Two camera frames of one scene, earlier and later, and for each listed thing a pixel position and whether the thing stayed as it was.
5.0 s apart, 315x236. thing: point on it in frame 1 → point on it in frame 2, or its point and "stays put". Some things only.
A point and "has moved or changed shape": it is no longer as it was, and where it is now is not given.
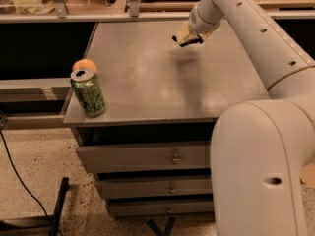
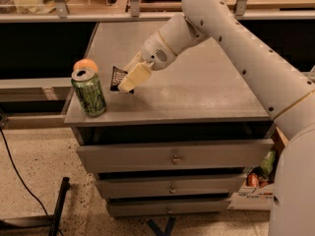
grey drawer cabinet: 151,151 stays put
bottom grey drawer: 159,207 stays put
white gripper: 199,24 → 154,51
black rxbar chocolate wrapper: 198,39 has moved or changed shape
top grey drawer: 156,155 stays put
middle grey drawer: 122,188 stays put
